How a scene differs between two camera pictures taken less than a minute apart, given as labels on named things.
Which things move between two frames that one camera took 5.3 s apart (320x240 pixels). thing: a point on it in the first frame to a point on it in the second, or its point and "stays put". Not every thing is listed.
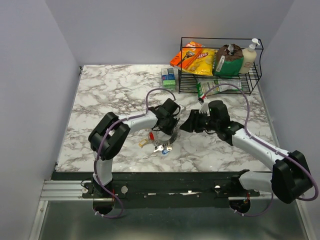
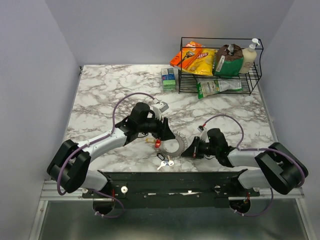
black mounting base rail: (168, 190) stays put
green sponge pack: (168, 78) stays put
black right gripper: (192, 123) to (193, 150)
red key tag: (151, 136) to (157, 143)
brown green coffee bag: (229, 60) stays put
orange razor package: (186, 55) stays put
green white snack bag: (205, 85) stays put
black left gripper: (169, 131) to (163, 131)
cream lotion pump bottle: (249, 55) stays put
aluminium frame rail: (72, 190) stays put
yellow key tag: (143, 142) to (150, 140)
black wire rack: (219, 65) stays put
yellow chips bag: (203, 63) stays put
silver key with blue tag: (160, 148) to (163, 163)
